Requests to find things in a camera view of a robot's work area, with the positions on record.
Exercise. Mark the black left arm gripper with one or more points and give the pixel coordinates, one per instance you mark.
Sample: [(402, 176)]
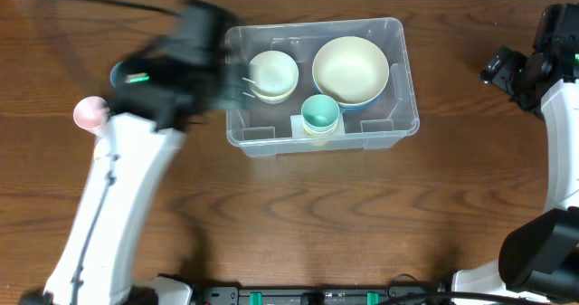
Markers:
[(239, 95)]

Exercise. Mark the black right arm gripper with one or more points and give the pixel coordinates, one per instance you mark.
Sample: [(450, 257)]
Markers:
[(507, 78)]

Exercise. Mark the blue plastic cup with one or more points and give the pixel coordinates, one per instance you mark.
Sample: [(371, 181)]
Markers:
[(114, 73)]

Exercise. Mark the grey small bowl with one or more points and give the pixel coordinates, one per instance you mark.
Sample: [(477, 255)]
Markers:
[(272, 100)]

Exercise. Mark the white small bowl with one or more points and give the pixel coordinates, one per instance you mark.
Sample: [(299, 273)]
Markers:
[(273, 75)]

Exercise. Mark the pink plastic cup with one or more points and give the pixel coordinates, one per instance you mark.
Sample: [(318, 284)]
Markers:
[(92, 114)]

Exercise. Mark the cream plastic cup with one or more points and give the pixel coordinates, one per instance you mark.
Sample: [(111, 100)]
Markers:
[(325, 132)]

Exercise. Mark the green plastic cup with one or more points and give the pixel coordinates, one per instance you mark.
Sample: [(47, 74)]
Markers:
[(320, 112)]

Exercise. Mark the yellow plastic cup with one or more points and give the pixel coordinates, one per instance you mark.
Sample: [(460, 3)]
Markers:
[(319, 140), (102, 149)]

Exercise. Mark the clear plastic storage bin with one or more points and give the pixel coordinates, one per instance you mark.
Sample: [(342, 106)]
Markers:
[(272, 129)]

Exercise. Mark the dark blue bowl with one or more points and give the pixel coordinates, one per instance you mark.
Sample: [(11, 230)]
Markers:
[(354, 108)]

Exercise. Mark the beige bowl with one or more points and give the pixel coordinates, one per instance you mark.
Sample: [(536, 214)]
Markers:
[(351, 70)]

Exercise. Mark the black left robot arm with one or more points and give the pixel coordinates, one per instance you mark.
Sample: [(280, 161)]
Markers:
[(138, 130)]

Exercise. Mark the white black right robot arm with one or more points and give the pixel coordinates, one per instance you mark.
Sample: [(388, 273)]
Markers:
[(539, 260)]

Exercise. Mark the yellow plastic cup front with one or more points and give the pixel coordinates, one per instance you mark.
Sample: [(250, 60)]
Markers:
[(102, 149)]

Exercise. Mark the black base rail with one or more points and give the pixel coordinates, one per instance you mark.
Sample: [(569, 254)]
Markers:
[(231, 295)]

